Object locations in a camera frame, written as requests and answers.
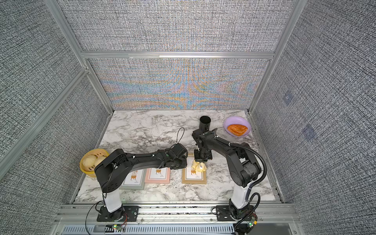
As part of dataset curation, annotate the yellow cleaning cloth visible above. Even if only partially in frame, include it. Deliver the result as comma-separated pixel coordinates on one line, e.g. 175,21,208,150
191,160,207,172

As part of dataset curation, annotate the tan wooden picture frame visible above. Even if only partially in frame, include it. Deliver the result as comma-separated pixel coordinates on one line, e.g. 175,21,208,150
182,152,207,185

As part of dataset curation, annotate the pink picture frame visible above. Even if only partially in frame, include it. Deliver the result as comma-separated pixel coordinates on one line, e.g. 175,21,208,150
145,167,170,184

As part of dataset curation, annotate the grey-green picture frame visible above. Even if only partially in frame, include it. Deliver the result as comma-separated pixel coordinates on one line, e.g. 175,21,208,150
120,169,146,190

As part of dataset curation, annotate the black mug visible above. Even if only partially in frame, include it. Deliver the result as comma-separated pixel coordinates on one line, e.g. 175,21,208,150
199,116,211,133

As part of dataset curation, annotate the orange pastry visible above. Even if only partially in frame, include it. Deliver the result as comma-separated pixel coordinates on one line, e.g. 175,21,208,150
227,124,248,136

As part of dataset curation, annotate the purple bowl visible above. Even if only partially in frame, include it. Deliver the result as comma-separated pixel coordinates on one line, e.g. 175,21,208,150
223,116,252,137

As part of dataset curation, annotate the right steamed bun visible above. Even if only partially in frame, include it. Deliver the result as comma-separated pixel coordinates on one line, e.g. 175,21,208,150
94,156,106,167

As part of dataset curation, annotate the steamed bun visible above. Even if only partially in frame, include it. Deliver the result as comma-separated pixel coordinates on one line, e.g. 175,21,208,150
94,156,106,167
82,155,97,171

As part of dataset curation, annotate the yellow bamboo steamer basket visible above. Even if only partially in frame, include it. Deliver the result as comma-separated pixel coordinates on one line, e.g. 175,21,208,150
79,148,109,178

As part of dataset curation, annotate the left steamed bun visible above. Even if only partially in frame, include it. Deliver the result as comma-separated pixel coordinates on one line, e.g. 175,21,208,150
82,155,97,171

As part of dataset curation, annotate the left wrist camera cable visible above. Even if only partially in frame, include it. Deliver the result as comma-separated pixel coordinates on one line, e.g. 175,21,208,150
168,127,186,147

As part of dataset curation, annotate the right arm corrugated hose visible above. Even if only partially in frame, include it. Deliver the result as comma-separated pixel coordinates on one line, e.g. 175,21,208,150
210,128,267,230

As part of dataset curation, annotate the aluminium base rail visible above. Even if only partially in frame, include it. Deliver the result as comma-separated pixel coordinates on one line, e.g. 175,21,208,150
50,201,305,235

